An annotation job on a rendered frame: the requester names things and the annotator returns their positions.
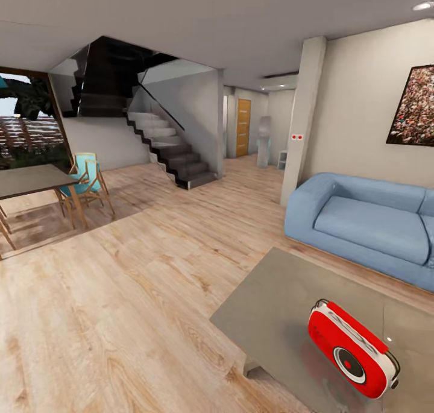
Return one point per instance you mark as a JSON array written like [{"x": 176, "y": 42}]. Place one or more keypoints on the fixed window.
[{"x": 31, "y": 130}]

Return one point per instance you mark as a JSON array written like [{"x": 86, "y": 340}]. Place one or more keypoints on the door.
[{"x": 243, "y": 127}]

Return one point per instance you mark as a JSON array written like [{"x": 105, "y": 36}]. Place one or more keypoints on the breakfast table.
[{"x": 24, "y": 181}]

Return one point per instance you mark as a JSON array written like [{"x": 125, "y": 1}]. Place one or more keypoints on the stairs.
[{"x": 105, "y": 80}]

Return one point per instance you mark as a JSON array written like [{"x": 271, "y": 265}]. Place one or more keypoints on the picture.
[{"x": 414, "y": 120}]

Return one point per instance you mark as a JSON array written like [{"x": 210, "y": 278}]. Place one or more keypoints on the sofa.
[{"x": 385, "y": 227}]

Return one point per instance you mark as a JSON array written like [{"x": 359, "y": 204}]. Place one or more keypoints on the radio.
[{"x": 361, "y": 357}]

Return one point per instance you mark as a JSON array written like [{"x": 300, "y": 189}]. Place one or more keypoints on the standing mirror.
[{"x": 264, "y": 142}]

